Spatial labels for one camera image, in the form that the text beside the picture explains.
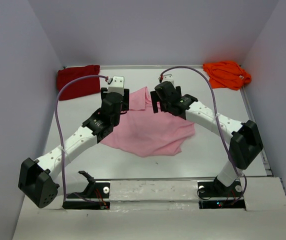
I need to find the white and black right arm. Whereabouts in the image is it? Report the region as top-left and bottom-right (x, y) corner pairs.
(150, 81), (264, 197)

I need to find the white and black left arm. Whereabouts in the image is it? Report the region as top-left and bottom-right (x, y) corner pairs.
(18, 87), (130, 209)

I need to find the orange cloth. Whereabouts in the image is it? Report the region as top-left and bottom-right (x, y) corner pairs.
(202, 61), (252, 91)

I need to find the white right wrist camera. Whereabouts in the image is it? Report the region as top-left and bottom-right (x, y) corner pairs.
(158, 73), (175, 86)

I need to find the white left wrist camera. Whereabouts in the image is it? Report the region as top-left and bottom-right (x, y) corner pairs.
(107, 76), (125, 96)

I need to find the white back table rail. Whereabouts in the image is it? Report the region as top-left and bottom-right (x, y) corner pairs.
(62, 64), (205, 71)

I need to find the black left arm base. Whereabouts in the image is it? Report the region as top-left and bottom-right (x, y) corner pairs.
(62, 181), (111, 210)

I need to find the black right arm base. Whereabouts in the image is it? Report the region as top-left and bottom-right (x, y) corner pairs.
(196, 180), (246, 210)

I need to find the white cardboard front cover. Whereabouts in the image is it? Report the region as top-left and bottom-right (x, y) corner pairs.
(13, 177), (286, 240)

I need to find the pink t shirt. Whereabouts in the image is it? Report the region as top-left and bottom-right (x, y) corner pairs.
(101, 87), (195, 157)

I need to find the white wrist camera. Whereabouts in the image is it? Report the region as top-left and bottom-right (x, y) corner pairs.
(158, 73), (175, 86)
(107, 76), (125, 96)

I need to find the dark red t shirt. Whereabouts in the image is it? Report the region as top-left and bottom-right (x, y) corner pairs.
(56, 65), (101, 101)

